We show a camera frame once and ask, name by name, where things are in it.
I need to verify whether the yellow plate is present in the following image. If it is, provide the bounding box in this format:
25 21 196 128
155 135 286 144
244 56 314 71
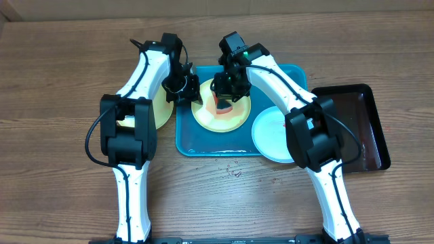
191 79 251 133
117 87 174 129

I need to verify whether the orange black sponge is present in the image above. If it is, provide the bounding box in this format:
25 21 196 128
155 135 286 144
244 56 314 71
212 93 233 115

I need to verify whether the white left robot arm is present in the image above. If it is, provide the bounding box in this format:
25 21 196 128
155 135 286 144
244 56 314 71
97 33 202 243

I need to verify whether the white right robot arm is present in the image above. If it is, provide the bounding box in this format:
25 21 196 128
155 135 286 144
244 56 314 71
210 32 366 243

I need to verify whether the teal plastic tray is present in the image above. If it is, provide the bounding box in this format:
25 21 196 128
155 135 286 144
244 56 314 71
175 64 308 158

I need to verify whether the black rectangular tray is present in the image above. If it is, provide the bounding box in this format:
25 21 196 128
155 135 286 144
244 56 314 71
312 83 391 174

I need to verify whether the light blue plate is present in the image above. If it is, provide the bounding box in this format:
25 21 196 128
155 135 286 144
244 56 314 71
252 106 294 163

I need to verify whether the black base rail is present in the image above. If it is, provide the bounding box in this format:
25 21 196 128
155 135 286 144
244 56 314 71
89 234 391 244

